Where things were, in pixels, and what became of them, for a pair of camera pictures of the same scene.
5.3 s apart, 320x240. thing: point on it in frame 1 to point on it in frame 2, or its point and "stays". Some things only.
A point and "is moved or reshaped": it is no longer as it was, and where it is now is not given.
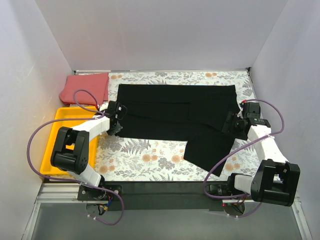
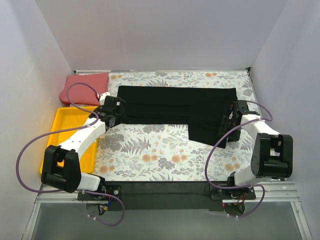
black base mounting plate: x=201 y=195 stays
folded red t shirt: x=97 y=84 stays
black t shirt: x=194 y=113 is moved or reshaped
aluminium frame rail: x=54 y=193 stays
